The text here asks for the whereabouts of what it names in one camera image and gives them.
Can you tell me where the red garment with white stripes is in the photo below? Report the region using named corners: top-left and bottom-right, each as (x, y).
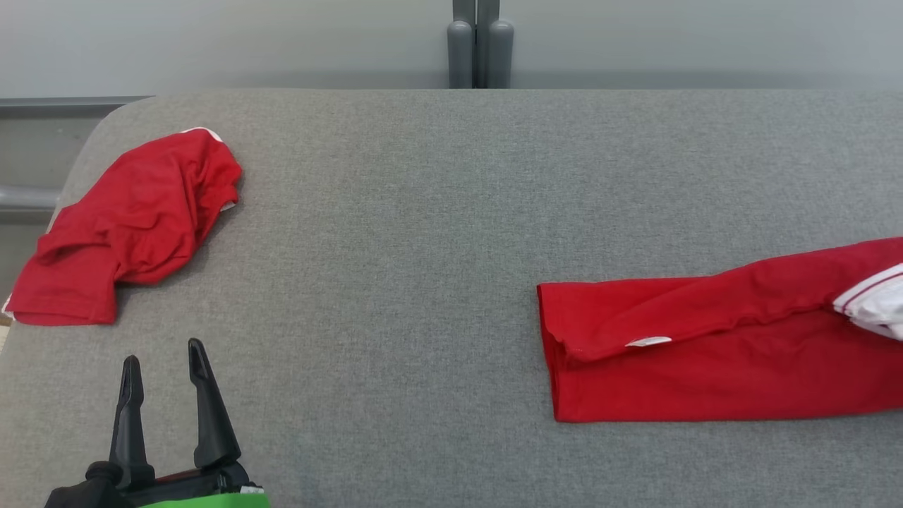
top-left (2, 127), bottom-right (243, 327)

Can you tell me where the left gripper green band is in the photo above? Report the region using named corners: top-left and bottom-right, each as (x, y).
top-left (109, 339), bottom-right (270, 508)

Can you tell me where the grey metal floor rail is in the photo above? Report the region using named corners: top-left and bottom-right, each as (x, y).
top-left (0, 96), bottom-right (152, 119)

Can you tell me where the grey metal tube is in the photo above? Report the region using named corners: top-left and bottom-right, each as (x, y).
top-left (0, 185), bottom-right (61, 212)

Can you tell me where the red jersey with white sleeves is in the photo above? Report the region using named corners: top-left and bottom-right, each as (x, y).
top-left (538, 238), bottom-right (903, 423)

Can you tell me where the grey metal post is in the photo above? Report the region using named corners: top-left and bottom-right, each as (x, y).
top-left (447, 0), bottom-right (475, 90)
top-left (476, 0), bottom-right (514, 90)

